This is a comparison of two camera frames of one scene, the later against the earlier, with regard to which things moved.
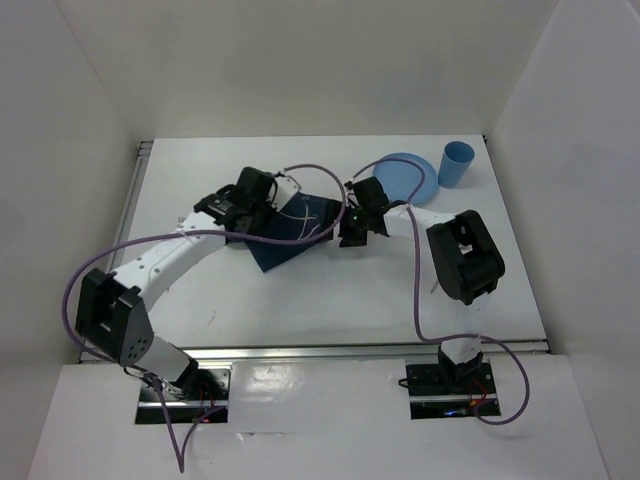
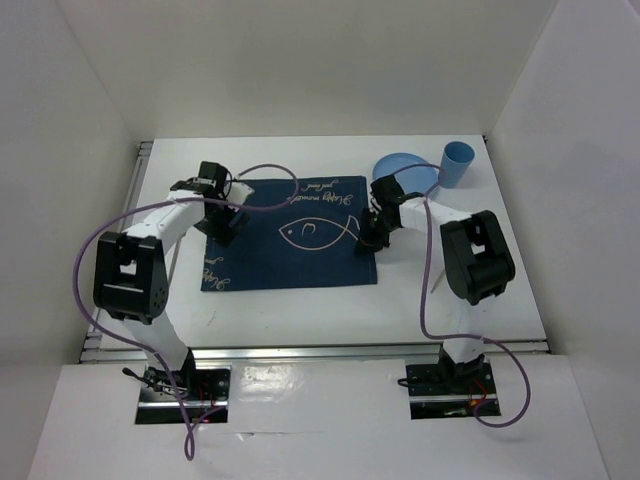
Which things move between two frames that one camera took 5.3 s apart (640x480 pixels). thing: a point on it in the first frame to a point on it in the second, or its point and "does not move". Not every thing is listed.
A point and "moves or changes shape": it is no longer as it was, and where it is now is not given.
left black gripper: (277, 206) to (223, 234)
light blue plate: (401, 179) does not move
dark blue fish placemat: (307, 216) moves or changes shape
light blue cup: (456, 160) does not move
